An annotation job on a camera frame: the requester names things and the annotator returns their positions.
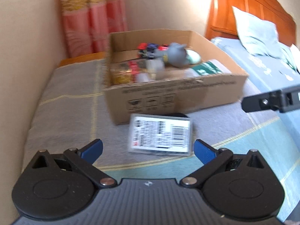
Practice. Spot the white green medical bottle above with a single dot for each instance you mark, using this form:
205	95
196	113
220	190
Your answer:
210	67

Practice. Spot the light blue pillow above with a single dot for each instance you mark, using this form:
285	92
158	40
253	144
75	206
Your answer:
259	37

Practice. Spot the mint green round case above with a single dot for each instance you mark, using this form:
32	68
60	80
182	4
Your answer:
193	57

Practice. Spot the black digital clock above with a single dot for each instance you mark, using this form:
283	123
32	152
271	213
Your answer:
176	115

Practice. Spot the orange wooden headboard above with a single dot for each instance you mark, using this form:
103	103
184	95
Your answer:
221	21

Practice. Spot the red toy train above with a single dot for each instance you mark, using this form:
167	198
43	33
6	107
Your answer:
163	47

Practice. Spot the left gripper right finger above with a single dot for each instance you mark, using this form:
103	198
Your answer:
239	186

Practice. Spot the clear bottle yellow capsules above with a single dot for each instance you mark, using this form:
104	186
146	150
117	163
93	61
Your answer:
124	72

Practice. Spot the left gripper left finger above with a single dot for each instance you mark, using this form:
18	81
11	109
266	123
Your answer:
57	186

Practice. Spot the white labelled card box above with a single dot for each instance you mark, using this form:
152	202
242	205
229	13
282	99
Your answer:
160	135

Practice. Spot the black cube toy red buttons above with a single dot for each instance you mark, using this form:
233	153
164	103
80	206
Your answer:
148	50

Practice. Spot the pink patterned curtain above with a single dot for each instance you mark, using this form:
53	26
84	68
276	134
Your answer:
87	24

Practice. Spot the blue floral bed sheet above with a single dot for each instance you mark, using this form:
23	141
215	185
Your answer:
282	137

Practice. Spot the clear plastic jar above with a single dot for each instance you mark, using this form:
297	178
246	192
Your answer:
150	70

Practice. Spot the grey cartoon mouse figure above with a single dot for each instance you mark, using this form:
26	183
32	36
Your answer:
175	55

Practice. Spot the open cardboard box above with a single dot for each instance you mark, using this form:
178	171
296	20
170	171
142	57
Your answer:
182	95

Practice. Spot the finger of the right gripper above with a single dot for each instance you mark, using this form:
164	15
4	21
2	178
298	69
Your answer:
273	100

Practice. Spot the grey green checked blanket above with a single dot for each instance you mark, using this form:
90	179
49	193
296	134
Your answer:
72	112

